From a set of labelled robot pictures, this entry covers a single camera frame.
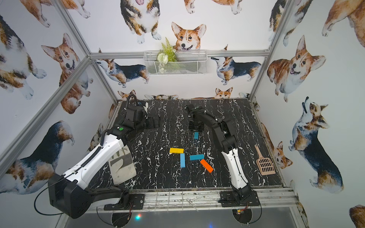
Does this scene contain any teal block diagonal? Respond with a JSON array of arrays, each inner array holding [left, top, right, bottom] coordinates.
[[190, 154, 204, 161]]

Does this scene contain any light blue block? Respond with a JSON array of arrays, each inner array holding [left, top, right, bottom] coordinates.
[[180, 154, 186, 168]]

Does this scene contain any yellow building block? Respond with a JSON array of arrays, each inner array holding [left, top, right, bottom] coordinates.
[[169, 148, 184, 154]]

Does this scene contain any orange building block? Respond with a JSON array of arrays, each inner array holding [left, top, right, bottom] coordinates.
[[200, 159, 214, 173]]

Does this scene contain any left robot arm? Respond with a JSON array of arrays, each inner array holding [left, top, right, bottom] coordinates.
[[48, 95, 160, 219]]

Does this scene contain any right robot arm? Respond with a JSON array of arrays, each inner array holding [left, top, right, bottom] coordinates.
[[185, 104, 253, 205]]

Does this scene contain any white work glove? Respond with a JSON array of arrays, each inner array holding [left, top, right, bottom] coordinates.
[[108, 145, 137, 185]]

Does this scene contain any artificial fern and flower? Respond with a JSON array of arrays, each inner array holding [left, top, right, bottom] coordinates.
[[157, 38, 177, 74]]

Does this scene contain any beige litter scoop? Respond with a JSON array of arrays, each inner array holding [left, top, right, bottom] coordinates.
[[255, 144, 276, 176]]

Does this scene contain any white wire basket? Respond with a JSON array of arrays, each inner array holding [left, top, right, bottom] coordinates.
[[144, 50, 208, 76]]

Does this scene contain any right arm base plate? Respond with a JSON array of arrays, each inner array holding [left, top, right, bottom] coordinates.
[[218, 191, 260, 208]]

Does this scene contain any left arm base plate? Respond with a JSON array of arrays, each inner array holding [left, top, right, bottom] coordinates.
[[104, 194, 145, 211]]

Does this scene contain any aluminium front rail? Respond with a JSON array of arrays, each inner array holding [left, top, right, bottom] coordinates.
[[61, 188, 298, 214]]

